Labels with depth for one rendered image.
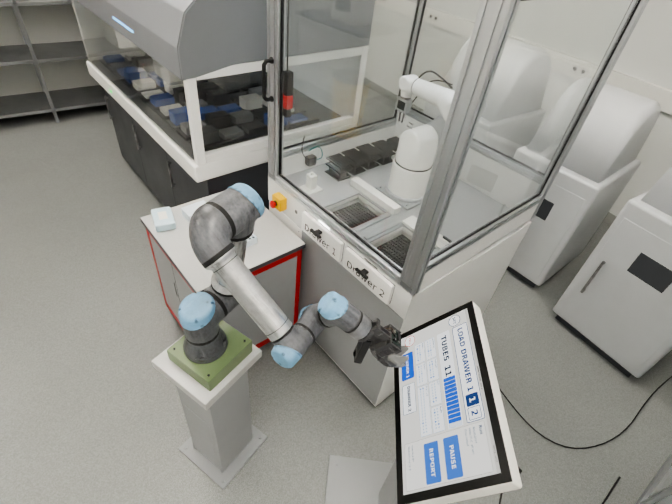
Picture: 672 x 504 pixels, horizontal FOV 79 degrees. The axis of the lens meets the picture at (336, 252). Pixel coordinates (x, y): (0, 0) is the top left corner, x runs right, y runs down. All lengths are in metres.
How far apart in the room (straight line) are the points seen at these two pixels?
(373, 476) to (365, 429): 0.25
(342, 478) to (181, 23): 2.18
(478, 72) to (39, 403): 2.46
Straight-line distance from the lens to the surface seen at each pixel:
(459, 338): 1.28
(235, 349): 1.56
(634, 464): 2.90
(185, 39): 2.14
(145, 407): 2.47
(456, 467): 1.14
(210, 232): 1.07
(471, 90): 1.22
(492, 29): 1.19
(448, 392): 1.22
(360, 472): 2.22
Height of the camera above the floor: 2.10
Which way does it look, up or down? 41 degrees down
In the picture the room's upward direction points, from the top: 8 degrees clockwise
